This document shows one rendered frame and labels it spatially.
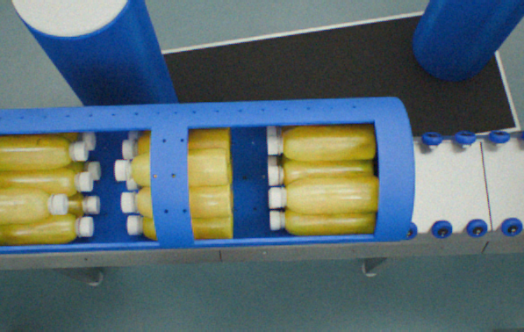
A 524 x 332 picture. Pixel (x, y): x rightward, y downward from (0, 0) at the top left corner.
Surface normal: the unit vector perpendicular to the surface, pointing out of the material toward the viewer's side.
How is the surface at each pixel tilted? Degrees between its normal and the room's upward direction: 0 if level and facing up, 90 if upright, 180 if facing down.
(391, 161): 8
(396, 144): 2
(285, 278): 0
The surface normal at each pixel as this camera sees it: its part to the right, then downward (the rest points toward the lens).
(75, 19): 0.00, -0.27
